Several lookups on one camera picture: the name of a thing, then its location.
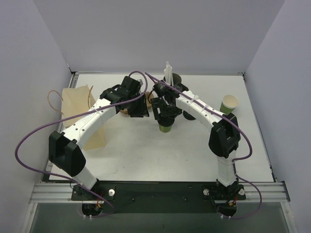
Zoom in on brown pulp cup carrier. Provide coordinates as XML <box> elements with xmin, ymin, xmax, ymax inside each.
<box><xmin>121</xmin><ymin>91</ymin><xmax>154</xmax><ymax>115</ymax></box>

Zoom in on green paper coffee cup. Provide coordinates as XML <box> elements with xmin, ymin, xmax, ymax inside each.
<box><xmin>158</xmin><ymin>123</ymin><xmax>173</xmax><ymax>133</ymax></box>

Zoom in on brown paper takeout bag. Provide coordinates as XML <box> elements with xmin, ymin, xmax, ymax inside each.
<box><xmin>47</xmin><ymin>84</ymin><xmax>107</xmax><ymax>150</ymax></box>

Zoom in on black plastic cup lid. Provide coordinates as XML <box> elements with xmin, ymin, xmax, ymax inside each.
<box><xmin>158</xmin><ymin>116</ymin><xmax>174</xmax><ymax>127</ymax></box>

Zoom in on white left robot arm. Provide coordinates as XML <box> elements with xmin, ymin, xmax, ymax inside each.
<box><xmin>49</xmin><ymin>76</ymin><xmax>149</xmax><ymax>200</ymax></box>

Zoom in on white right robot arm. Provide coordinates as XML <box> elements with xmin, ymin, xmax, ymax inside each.
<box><xmin>150</xmin><ymin>82</ymin><xmax>241</xmax><ymax>187</ymax></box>

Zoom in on stack of black lids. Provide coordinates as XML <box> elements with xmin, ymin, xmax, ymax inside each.
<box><xmin>183</xmin><ymin>111</ymin><xmax>196</xmax><ymax>121</ymax></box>

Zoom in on grey cylindrical straw holder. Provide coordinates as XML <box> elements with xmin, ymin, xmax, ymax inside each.
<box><xmin>163</xmin><ymin>73</ymin><xmax>182</xmax><ymax>86</ymax></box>

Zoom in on white wrapped straws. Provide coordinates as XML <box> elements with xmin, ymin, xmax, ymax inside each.
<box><xmin>164</xmin><ymin>62</ymin><xmax>174</xmax><ymax>86</ymax></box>

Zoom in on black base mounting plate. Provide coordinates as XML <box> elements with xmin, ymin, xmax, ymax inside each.
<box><xmin>71</xmin><ymin>181</ymin><xmax>246</xmax><ymax>216</ymax></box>

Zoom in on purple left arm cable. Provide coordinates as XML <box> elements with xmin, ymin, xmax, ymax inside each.
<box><xmin>14</xmin><ymin>70</ymin><xmax>149</xmax><ymax>218</ymax></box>

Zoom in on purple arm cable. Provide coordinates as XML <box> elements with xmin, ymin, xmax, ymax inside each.
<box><xmin>144</xmin><ymin>71</ymin><xmax>262</xmax><ymax>220</ymax></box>
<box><xmin>14</xmin><ymin>70</ymin><xmax>149</xmax><ymax>218</ymax></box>

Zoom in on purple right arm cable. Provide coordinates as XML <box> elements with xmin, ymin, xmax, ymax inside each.
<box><xmin>144</xmin><ymin>71</ymin><xmax>262</xmax><ymax>220</ymax></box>

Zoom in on aluminium frame rail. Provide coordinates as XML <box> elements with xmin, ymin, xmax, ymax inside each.
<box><xmin>30</xmin><ymin>183</ymin><xmax>290</xmax><ymax>203</ymax></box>

